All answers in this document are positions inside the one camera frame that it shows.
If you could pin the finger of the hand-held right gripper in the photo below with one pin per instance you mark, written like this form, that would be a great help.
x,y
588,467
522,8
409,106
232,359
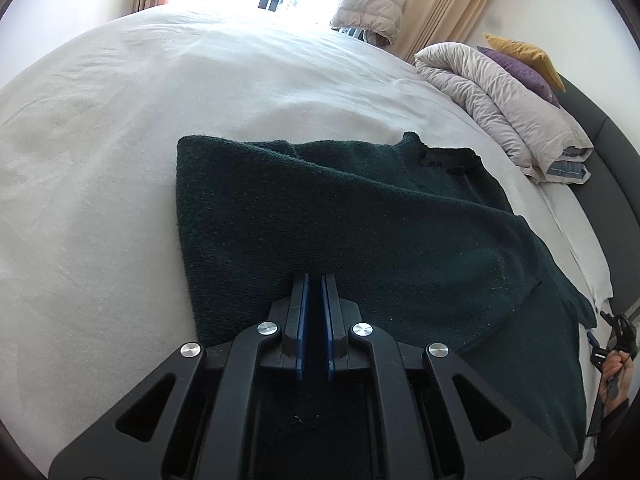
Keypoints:
x,y
611,321
599,355

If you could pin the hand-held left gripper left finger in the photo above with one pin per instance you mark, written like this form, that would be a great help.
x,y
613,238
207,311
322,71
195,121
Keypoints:
x,y
301,330

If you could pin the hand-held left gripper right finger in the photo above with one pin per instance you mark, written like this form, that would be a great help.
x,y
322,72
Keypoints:
x,y
328,330

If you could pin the dark green knit sweater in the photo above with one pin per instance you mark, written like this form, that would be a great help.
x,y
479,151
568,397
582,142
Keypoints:
x,y
350,210

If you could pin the person's right forearm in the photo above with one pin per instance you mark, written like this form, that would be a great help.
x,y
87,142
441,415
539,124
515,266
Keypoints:
x,y
611,427

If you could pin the person's right hand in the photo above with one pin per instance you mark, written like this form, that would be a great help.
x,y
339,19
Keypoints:
x,y
614,377

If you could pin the white pillow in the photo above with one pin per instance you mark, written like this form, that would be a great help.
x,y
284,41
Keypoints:
x,y
575,230

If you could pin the grey padded headboard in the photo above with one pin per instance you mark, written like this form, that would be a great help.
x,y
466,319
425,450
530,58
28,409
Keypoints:
x,y
615,170

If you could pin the folded beige duvet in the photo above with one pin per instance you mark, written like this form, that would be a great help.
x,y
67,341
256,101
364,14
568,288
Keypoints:
x,y
500,95

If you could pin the bed with white sheet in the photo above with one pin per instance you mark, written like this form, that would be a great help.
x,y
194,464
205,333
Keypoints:
x,y
150,110

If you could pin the purple pillow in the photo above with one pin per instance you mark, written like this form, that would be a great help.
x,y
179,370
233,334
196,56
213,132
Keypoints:
x,y
515,67

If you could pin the yellow pillow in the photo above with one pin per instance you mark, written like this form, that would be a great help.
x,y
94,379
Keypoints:
x,y
530,55

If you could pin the beige puffer jacket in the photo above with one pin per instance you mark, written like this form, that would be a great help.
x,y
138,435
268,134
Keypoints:
x,y
370,5

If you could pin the wide beige curtain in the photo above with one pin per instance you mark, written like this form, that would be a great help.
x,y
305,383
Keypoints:
x,y
440,5

